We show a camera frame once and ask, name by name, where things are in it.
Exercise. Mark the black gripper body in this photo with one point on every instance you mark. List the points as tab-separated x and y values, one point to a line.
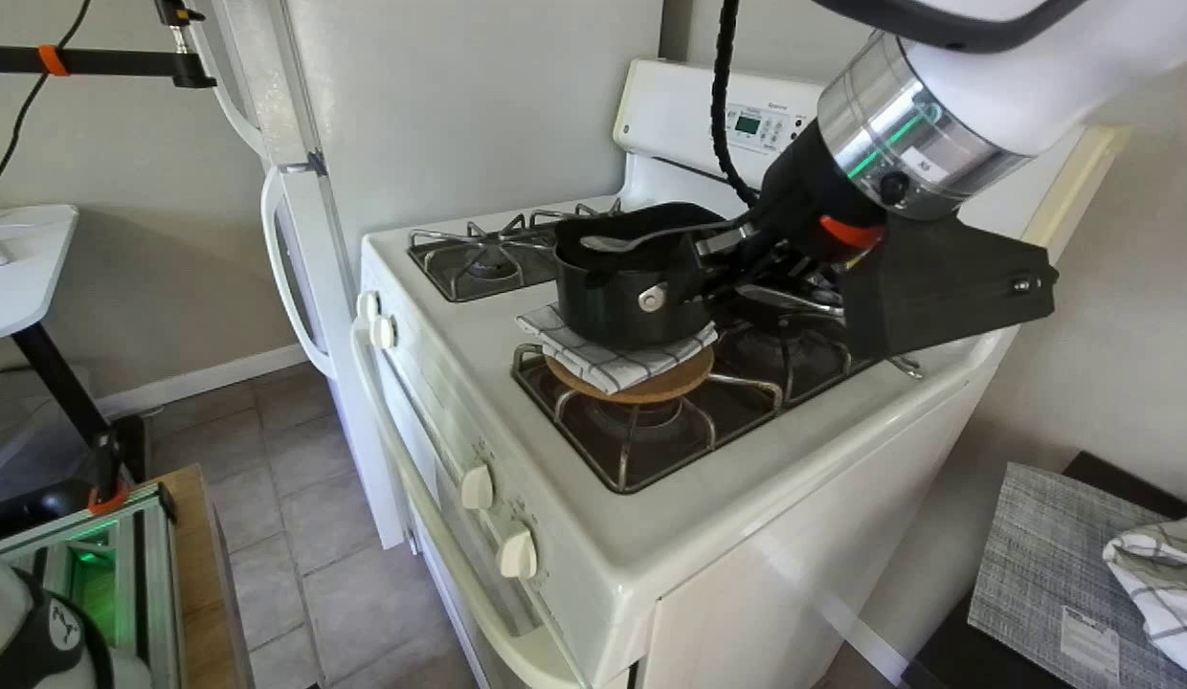
809	206

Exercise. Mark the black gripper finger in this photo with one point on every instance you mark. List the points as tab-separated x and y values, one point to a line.
779	249
785	305

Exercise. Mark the black cooking pot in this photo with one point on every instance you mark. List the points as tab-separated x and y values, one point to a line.
618	299

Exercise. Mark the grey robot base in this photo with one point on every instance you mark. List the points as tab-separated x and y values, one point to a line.
32	636

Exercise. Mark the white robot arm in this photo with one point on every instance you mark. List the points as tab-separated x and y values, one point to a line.
1066	88

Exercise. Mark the black burner grate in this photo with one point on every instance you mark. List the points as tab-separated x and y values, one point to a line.
747	397
473	270

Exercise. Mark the metal spoon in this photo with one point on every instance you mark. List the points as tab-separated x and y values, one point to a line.
654	236

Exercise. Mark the round wooden trivet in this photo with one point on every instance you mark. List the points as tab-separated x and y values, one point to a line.
656	386

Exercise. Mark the white checked cloth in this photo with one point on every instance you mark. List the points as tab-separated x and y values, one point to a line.
605	364

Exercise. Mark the white gas stove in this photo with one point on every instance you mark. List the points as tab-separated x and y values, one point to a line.
595	536

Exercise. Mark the grey refrigerator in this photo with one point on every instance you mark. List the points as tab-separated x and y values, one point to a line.
465	115

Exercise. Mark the white stove knob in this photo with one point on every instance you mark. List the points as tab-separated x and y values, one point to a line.
386	332
369	305
518	554
476	487

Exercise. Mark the grey checked mat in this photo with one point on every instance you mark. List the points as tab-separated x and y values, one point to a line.
1039	576

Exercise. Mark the black side table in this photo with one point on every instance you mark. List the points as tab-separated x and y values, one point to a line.
951	666

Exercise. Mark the white checked towel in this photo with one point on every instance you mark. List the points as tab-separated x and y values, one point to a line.
1171	589

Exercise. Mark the wooden table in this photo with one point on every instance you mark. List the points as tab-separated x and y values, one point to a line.
212	589

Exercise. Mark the black tripod pole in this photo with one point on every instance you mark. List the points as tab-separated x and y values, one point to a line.
110	58

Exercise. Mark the red clamp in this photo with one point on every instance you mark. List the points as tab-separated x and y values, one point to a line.
104	481

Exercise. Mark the white folding table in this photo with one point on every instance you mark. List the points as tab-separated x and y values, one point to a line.
26	270

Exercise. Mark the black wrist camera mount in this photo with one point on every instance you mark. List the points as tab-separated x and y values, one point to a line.
941	290

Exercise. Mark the aluminium rail frame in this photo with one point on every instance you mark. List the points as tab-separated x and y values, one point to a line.
153	576

